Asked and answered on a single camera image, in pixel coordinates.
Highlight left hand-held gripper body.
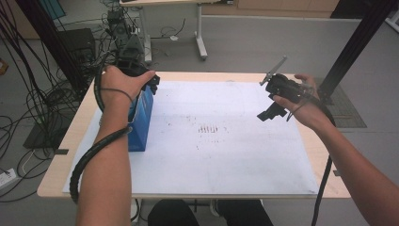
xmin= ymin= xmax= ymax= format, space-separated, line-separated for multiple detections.
xmin=117 ymin=33 xmax=152 ymax=77

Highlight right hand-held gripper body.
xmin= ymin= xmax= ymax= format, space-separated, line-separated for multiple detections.
xmin=259 ymin=55 xmax=315 ymax=105

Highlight blue cardboard box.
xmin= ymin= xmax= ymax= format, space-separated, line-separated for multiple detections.
xmin=127 ymin=85 xmax=155 ymax=153

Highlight person's right hand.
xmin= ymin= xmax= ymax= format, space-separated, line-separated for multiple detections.
xmin=272 ymin=73 xmax=334 ymax=132

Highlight person's left hand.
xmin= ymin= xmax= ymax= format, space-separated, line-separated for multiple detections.
xmin=100 ymin=65 xmax=156 ymax=110

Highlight black equipment box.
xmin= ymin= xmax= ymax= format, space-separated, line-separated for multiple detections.
xmin=57 ymin=27 xmax=97 ymax=64

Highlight dark gridded floor mat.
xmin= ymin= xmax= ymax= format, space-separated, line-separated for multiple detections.
xmin=325 ymin=77 xmax=368 ymax=129

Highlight white desk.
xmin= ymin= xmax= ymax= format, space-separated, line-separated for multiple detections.
xmin=119 ymin=0 xmax=235 ymax=66

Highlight white table mat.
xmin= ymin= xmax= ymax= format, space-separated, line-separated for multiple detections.
xmin=62 ymin=79 xmax=321 ymax=197

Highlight wooden cabinet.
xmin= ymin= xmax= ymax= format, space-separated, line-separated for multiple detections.
xmin=201 ymin=0 xmax=341 ymax=19

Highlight person's legs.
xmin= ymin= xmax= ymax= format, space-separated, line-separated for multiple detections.
xmin=147 ymin=199 xmax=275 ymax=226

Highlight white shoe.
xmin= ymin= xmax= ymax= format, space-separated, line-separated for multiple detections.
xmin=210 ymin=200 xmax=221 ymax=218

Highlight black floor plate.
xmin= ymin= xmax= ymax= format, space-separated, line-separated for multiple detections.
xmin=23 ymin=114 xmax=73 ymax=151

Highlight white power strip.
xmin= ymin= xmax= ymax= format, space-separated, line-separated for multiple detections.
xmin=0 ymin=168 xmax=19 ymax=190

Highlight thin black right wrist cord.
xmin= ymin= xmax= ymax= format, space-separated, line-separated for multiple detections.
xmin=286 ymin=90 xmax=312 ymax=122

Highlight thin black wrist cord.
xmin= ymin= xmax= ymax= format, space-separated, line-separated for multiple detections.
xmin=100 ymin=87 xmax=135 ymax=105
xmin=286 ymin=90 xmax=312 ymax=122

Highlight thin black left wrist cord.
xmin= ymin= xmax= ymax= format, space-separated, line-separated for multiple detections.
xmin=100 ymin=87 xmax=135 ymax=105

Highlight black floor cable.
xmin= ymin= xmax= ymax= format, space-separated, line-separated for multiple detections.
xmin=159 ymin=17 xmax=187 ymax=41

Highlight black metal frame post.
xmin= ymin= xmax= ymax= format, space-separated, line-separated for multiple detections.
xmin=316 ymin=0 xmax=399 ymax=102
xmin=14 ymin=0 xmax=89 ymax=92

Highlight black corrugated right gripper cable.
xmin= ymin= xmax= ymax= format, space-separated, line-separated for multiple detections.
xmin=299 ymin=89 xmax=337 ymax=226

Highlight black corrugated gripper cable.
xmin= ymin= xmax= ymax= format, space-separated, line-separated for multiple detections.
xmin=69 ymin=57 xmax=135 ymax=205
xmin=299 ymin=89 xmax=337 ymax=226

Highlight black corrugated left gripper cable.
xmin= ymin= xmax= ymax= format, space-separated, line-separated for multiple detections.
xmin=69 ymin=57 xmax=135 ymax=205

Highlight bundle of black cables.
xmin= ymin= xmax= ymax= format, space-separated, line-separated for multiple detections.
xmin=0 ymin=0 xmax=145 ymax=203

